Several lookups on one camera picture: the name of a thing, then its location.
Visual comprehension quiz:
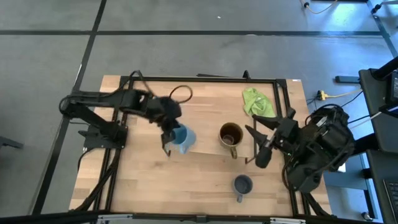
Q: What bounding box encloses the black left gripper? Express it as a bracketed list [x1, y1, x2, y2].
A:
[145, 95, 183, 147]

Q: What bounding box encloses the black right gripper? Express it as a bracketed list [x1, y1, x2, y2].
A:
[244, 107, 302, 155]

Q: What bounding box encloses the blue ceramic mug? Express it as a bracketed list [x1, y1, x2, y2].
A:
[170, 123, 198, 155]

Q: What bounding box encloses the olive brown ceramic mug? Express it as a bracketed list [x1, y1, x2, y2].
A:
[218, 121, 244, 160]

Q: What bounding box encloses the grey ceramic mug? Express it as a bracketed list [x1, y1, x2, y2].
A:
[232, 174, 254, 203]

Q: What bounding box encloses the wooden shelf with black legs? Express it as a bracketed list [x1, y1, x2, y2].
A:
[161, 106, 257, 165]

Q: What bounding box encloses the green microfibre cloth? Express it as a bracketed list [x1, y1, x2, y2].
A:
[242, 87, 277, 121]

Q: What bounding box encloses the black desk foot bar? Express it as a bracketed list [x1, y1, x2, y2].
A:
[351, 133, 379, 156]

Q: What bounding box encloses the black desk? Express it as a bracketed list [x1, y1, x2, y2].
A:
[358, 55, 398, 155]
[366, 149, 398, 224]

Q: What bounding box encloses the black computer monitor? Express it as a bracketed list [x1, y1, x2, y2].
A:
[384, 70, 398, 110]

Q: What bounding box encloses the black extrusion crossbeam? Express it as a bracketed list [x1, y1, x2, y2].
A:
[0, 210, 398, 224]

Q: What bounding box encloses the black keyboard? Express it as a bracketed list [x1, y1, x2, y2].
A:
[382, 177, 398, 224]

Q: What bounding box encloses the grey metal floor foot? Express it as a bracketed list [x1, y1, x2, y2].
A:
[0, 136, 24, 149]

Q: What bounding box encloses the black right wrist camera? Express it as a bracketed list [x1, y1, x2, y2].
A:
[254, 145, 275, 169]

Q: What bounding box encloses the black looped camera cable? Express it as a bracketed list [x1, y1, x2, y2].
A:
[169, 84, 194, 105]

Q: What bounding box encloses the black aluminium table frame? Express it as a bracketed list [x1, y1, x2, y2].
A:
[74, 70, 333, 218]

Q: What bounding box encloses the yellow power cable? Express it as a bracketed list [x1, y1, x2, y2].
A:
[325, 89, 364, 98]

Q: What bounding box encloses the dark flat floor bracket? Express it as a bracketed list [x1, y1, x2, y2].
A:
[335, 75, 361, 84]

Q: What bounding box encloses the orange floor cable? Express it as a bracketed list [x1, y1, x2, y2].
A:
[300, 0, 339, 15]

